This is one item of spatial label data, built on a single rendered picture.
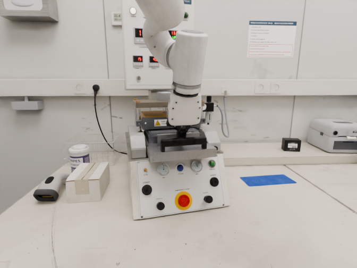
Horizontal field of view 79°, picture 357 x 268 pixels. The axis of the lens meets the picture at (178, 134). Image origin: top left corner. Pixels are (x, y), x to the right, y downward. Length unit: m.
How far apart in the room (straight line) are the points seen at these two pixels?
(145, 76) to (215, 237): 0.72
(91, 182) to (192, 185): 0.36
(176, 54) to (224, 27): 0.91
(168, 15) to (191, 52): 0.13
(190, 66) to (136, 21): 0.53
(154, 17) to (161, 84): 0.58
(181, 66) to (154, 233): 0.48
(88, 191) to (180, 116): 0.45
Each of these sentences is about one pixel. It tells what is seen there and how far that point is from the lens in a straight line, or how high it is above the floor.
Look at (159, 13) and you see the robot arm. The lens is 0.49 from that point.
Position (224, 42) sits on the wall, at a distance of 1.47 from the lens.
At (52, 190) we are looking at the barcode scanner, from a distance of 0.93.
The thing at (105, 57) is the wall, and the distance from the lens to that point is 1.45.
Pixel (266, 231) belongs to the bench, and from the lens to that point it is 0.75.
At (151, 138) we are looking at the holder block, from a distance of 0.77.
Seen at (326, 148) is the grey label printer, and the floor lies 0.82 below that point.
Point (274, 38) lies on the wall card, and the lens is 1.58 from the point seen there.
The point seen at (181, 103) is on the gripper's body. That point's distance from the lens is 0.64.
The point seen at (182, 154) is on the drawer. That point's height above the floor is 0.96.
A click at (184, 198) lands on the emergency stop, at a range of 0.76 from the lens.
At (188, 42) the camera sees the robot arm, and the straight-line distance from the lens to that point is 0.58.
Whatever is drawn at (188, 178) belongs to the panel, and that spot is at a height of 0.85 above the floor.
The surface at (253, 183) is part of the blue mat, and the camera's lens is 1.03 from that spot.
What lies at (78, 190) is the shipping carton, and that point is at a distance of 0.89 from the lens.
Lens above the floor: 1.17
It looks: 13 degrees down
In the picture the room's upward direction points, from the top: straight up
